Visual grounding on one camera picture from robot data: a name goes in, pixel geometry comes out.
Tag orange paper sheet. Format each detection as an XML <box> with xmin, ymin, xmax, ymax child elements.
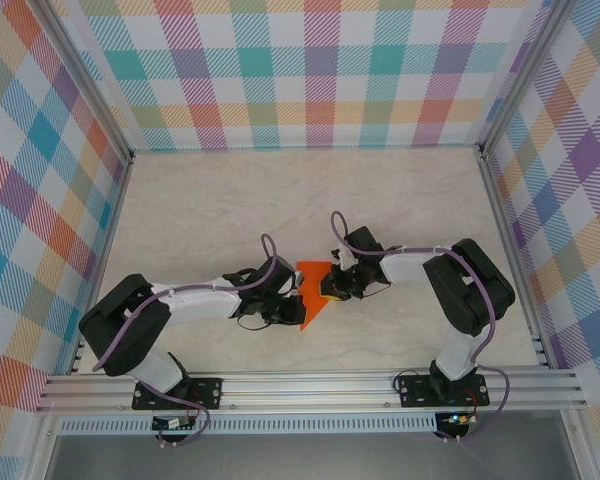
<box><xmin>297</xmin><ymin>260</ymin><xmax>346</xmax><ymax>332</ymax></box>

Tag grey metal panel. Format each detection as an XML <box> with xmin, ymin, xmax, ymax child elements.
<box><xmin>44</xmin><ymin>432</ymin><xmax>581</xmax><ymax>480</ymax></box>

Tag small dark circuit board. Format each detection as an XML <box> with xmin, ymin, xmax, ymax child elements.
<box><xmin>152</xmin><ymin>415</ymin><xmax>197</xmax><ymax>432</ymax></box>

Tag thin black right gripper cable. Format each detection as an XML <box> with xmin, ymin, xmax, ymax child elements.
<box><xmin>361</xmin><ymin>281</ymin><xmax>392</xmax><ymax>301</ymax></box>

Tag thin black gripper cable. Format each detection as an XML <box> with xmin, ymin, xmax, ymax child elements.
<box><xmin>236</xmin><ymin>312</ymin><xmax>277</xmax><ymax>332</ymax></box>
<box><xmin>361</xmin><ymin>281</ymin><xmax>392</xmax><ymax>301</ymax></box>

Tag thin black left gripper cable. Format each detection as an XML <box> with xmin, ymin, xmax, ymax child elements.
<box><xmin>236</xmin><ymin>312</ymin><xmax>277</xmax><ymax>332</ymax></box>

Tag long aluminium mounting rail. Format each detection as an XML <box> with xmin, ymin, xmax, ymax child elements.
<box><xmin>35</xmin><ymin>363</ymin><xmax>589</xmax><ymax>414</ymax></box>

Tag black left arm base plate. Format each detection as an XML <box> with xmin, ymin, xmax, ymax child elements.
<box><xmin>131</xmin><ymin>377</ymin><xmax>225</xmax><ymax>412</ymax></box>

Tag slotted grey cable duct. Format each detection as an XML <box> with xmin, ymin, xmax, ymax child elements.
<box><xmin>58</xmin><ymin>418</ymin><xmax>439</xmax><ymax>435</ymax></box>

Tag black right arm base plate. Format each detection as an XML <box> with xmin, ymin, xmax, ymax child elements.
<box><xmin>396</xmin><ymin>373</ymin><xmax>490</xmax><ymax>409</ymax></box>

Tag aluminium side rail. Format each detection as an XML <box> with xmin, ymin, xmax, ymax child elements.
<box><xmin>65</xmin><ymin>152</ymin><xmax>135</xmax><ymax>376</ymax></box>
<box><xmin>472</xmin><ymin>143</ymin><xmax>552</xmax><ymax>370</ymax></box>

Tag aluminium frame post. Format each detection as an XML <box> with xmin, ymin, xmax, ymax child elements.
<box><xmin>32</xmin><ymin>0</ymin><xmax>135</xmax><ymax>165</ymax></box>
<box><xmin>477</xmin><ymin>0</ymin><xmax>577</xmax><ymax>160</ymax></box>

